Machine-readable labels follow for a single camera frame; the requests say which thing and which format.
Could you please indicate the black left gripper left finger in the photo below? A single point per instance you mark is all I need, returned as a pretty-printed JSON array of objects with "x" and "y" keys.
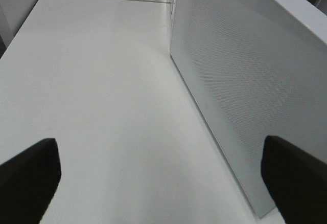
[{"x": 29, "y": 181}]

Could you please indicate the white microwave door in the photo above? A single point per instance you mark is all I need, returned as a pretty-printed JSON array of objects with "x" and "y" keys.
[{"x": 254, "y": 68}]

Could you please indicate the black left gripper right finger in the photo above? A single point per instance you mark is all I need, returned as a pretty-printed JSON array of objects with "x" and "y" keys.
[{"x": 296, "y": 181}]

